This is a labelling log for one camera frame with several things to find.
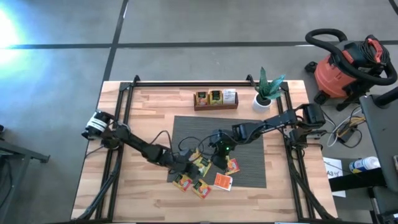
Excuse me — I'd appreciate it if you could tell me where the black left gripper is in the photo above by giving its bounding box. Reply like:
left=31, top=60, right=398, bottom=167
left=169, top=154, right=201, bottom=180

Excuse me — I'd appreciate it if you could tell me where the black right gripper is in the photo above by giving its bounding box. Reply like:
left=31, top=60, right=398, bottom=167
left=208, top=129, right=239, bottom=170

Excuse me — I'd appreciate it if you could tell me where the orange white paper tea packet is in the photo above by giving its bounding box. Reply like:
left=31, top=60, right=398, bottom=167
left=213, top=172, right=234, bottom=192
left=223, top=88, right=237, bottom=105

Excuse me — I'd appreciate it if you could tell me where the brown wooden tea organizer box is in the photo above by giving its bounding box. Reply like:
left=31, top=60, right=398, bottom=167
left=193, top=91, right=239, bottom=112

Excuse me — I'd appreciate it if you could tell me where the grey woven placemat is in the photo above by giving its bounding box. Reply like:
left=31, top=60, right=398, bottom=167
left=167, top=115, right=267, bottom=189

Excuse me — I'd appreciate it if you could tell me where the white round plant pot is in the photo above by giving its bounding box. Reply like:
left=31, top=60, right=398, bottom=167
left=252, top=93, right=273, bottom=113

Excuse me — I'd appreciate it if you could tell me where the green snake plant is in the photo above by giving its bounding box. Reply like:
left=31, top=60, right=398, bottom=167
left=255, top=67, right=286, bottom=101

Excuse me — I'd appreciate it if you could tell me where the white paper sheet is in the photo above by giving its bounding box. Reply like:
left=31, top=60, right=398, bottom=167
left=322, top=157, right=346, bottom=198

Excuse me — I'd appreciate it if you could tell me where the black power adapter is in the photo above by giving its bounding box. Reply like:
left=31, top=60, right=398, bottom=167
left=337, top=126, right=358, bottom=144

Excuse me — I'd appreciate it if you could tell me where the black metal beam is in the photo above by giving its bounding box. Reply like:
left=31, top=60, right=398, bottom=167
left=328, top=167, right=388, bottom=192

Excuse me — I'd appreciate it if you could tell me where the orange black shop vacuum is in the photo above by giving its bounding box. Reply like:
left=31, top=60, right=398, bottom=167
left=304, top=34, right=392, bottom=111

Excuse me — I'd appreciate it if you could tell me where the white blue spray can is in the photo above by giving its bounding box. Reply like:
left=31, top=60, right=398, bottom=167
left=348, top=156, right=381, bottom=174

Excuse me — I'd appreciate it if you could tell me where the dark grey equipment stand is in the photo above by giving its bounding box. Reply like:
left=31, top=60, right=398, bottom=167
left=359, top=86, right=398, bottom=224

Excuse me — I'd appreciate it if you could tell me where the black metal stand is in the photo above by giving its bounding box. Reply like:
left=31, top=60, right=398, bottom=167
left=0, top=124, right=50, bottom=218

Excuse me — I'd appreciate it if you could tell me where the dark right arm cable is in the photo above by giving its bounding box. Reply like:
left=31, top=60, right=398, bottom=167
left=177, top=135, right=218, bottom=156

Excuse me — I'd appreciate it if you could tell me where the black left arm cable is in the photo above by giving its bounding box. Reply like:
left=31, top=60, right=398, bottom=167
left=148, top=129, right=175, bottom=153

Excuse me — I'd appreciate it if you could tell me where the black aluminium table frame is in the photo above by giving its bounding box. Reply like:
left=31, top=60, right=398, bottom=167
left=74, top=74, right=338, bottom=223

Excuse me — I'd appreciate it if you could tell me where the floor cable bundle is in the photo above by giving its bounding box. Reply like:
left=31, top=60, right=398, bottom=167
left=323, top=104, right=368, bottom=149

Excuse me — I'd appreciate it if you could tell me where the black vacuum hose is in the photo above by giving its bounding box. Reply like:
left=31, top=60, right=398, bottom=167
left=305, top=28, right=398, bottom=86

